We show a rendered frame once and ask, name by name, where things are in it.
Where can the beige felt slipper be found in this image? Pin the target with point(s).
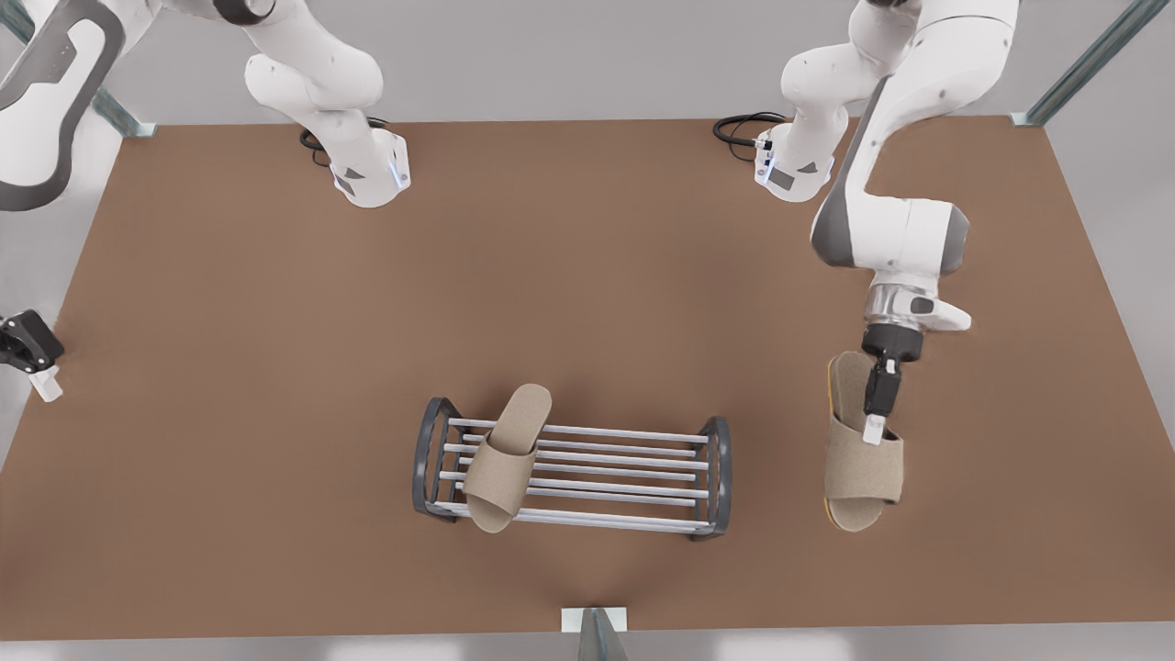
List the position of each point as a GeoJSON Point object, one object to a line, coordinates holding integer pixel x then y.
{"type": "Point", "coordinates": [863, 473]}
{"type": "Point", "coordinates": [500, 468]}

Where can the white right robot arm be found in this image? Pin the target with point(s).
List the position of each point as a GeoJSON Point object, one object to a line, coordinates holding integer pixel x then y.
{"type": "Point", "coordinates": [317, 78]}

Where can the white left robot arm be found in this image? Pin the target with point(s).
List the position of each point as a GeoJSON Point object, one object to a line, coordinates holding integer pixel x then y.
{"type": "Point", "coordinates": [904, 234]}

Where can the grey metal shoe rack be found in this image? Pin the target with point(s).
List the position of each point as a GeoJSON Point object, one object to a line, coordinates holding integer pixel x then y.
{"type": "Point", "coordinates": [624, 459]}

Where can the silver frame post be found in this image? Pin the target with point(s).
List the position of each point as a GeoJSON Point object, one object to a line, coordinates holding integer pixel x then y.
{"type": "Point", "coordinates": [1088, 64]}
{"type": "Point", "coordinates": [597, 633]}
{"type": "Point", "coordinates": [115, 112]}

